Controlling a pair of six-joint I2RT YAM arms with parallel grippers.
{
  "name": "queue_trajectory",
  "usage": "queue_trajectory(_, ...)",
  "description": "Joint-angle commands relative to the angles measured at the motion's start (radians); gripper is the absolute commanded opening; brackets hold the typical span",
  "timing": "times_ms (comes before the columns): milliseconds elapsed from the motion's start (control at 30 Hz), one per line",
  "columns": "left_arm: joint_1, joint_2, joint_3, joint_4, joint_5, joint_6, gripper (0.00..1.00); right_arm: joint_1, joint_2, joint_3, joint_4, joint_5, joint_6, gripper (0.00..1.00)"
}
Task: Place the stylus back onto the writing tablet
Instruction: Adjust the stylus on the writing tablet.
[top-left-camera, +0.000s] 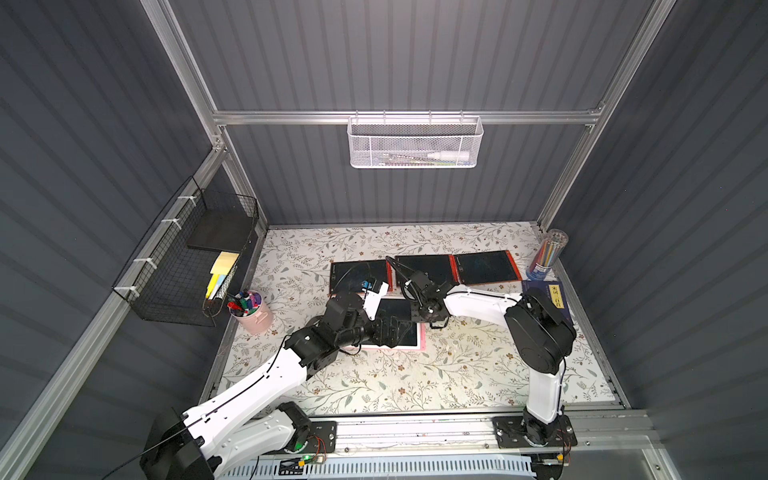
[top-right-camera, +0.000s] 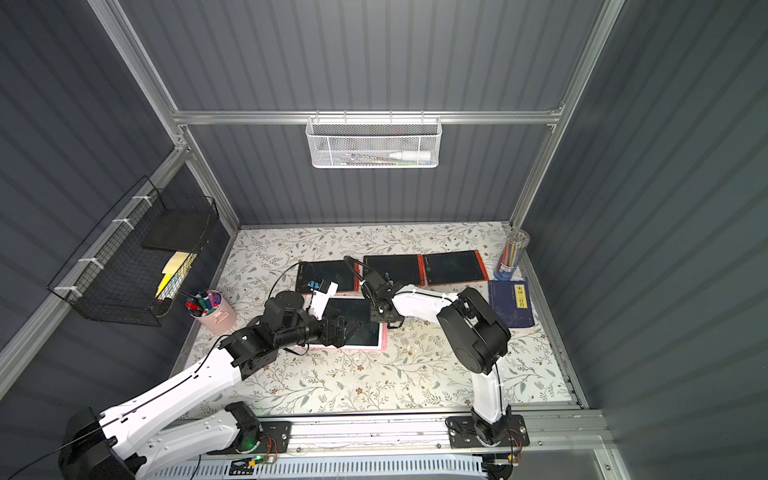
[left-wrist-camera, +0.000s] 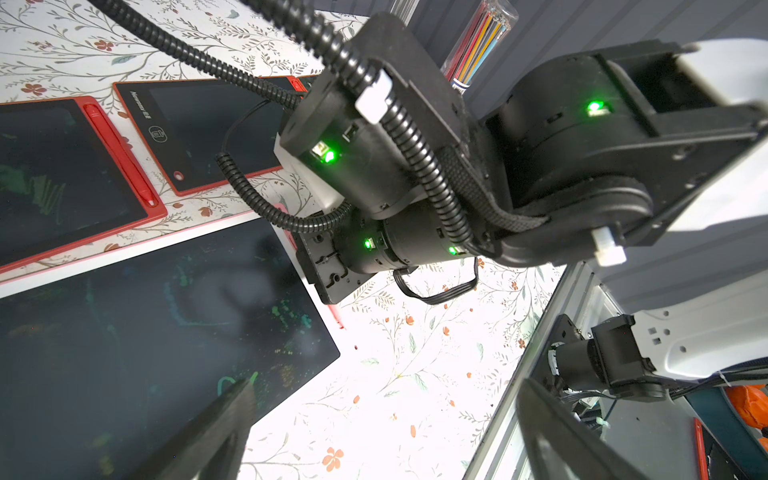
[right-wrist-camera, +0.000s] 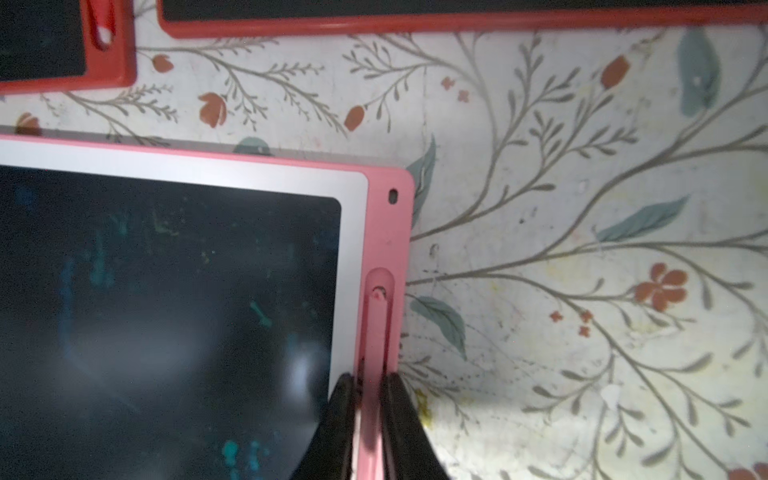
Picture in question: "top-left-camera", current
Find pink white writing tablet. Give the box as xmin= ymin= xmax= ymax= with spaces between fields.
xmin=346 ymin=298 xmax=421 ymax=353

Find red tablet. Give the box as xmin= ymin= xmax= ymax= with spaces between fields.
xmin=395 ymin=254 xmax=456 ymax=285
xmin=454 ymin=250 xmax=522 ymax=285
xmin=329 ymin=259 xmax=392 ymax=296

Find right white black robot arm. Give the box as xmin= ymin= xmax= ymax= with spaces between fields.
xmin=401 ymin=271 xmax=576 ymax=446

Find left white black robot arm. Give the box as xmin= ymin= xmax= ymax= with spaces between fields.
xmin=139 ymin=292 xmax=413 ymax=479

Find dark blue notebook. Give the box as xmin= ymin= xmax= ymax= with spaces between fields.
xmin=522 ymin=280 xmax=573 ymax=324

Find clear cup coloured pencils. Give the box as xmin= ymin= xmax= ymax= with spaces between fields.
xmin=526 ymin=229 xmax=569 ymax=281

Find pink cup with markers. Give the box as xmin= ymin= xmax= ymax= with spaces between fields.
xmin=226 ymin=290 xmax=274 ymax=336

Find white marker in basket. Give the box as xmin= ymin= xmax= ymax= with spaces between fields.
xmin=427 ymin=151 xmax=472 ymax=164

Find yellow sticky notes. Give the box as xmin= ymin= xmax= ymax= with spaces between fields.
xmin=206 ymin=251 xmax=239 ymax=300

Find black tray in basket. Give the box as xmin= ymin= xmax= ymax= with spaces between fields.
xmin=187 ymin=210 xmax=253 ymax=253

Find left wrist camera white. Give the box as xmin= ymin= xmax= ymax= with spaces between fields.
xmin=362 ymin=279 xmax=389 ymax=321

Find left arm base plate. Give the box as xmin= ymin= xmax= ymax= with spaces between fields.
xmin=284 ymin=421 xmax=338 ymax=455

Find white wire mesh basket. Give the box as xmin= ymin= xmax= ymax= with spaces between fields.
xmin=346 ymin=114 xmax=484 ymax=169

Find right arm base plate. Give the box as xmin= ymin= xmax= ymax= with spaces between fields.
xmin=491 ymin=411 xmax=578 ymax=451

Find black wire wall basket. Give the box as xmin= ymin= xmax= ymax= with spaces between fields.
xmin=113 ymin=178 xmax=260 ymax=327

